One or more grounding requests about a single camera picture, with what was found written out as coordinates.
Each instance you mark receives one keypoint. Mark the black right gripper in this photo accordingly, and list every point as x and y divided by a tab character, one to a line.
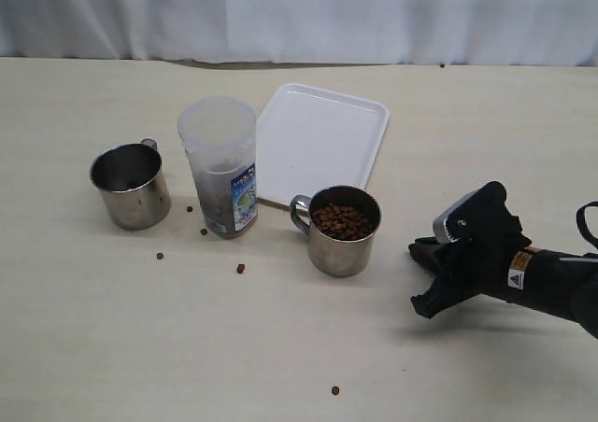
476	264

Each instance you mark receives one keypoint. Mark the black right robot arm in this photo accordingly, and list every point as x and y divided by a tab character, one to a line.
556	283

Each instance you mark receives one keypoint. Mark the clear plastic container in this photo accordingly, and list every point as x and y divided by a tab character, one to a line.
218	134

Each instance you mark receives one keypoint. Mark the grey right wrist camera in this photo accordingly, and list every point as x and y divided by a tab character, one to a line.
451	226

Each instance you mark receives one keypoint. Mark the white plastic tray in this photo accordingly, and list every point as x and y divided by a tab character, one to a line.
309	139

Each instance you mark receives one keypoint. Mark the white backdrop curtain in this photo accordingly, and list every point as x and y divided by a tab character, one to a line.
528	32

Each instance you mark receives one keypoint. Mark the right steel mug with kibble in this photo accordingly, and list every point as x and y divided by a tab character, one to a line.
340	223

